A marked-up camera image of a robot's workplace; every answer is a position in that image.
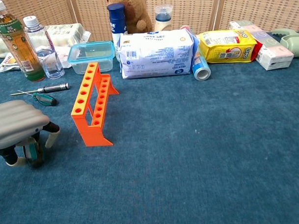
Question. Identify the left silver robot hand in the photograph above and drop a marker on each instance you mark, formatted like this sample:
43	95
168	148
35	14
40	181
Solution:
14	121

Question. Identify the large green black screwdriver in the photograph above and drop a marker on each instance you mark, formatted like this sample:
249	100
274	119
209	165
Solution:
34	151

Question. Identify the orange tool rack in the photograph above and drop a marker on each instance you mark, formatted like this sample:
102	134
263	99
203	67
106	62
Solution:
91	133

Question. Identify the small green black screwdriver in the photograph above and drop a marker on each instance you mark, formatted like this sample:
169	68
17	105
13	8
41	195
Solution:
46	99

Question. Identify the silver black precision screwdriver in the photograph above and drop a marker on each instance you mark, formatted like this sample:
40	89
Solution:
53	88

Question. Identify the white pink snack bag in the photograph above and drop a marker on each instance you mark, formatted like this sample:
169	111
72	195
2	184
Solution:
7	63

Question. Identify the clear water bottle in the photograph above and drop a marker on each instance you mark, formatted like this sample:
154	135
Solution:
45	51

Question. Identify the green tea bottle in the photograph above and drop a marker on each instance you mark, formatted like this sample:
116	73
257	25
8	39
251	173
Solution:
17	43

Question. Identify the white egg carton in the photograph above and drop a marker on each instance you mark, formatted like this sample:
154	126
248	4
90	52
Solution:
65	33

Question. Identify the clear container blue lid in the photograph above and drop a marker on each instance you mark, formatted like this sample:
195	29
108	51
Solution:
91	53

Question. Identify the blue white spray can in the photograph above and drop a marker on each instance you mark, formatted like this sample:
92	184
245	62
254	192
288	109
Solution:
117	22

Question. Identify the white wet wipes pack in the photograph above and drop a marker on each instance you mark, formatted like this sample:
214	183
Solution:
157	55

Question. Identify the brown capybara plush toy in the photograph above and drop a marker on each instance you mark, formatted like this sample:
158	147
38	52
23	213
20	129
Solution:
138	11

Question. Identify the blue table cloth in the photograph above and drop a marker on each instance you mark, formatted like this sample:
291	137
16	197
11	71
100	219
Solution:
190	152

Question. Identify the white sauce bottle clear cap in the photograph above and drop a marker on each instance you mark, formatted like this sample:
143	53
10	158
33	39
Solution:
163	20

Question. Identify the yellow snack bag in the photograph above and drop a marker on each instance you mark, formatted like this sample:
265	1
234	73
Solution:
228	47

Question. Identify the woven rattan folding screen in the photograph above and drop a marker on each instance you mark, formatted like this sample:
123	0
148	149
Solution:
246	7

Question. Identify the pastel tissue pack bundle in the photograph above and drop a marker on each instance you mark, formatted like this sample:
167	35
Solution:
272	51

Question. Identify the pale green tape dispenser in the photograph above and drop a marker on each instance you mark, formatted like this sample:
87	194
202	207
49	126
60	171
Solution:
294	43

